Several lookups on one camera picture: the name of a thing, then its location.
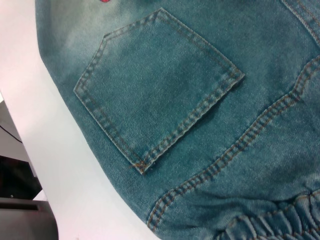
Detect blue denim shorts with print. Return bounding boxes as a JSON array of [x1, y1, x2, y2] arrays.
[[34, 0, 320, 240]]

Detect black box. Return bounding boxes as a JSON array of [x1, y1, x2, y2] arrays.
[[0, 154, 42, 201]]

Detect dark grey slotted housing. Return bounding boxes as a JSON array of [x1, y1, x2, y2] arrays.
[[0, 197, 60, 240]]

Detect thin black floor cable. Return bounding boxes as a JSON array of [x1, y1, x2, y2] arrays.
[[0, 124, 24, 144]]

